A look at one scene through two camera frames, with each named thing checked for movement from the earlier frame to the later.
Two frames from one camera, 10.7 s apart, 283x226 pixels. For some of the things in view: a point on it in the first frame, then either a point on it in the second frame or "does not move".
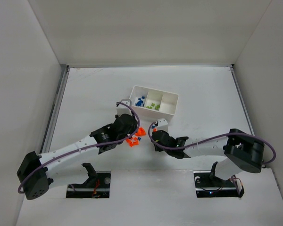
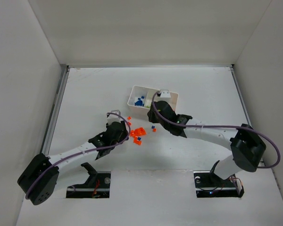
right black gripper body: (156, 138) -> (156, 110)
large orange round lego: (141, 132) does not move
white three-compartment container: (153, 104) does not move
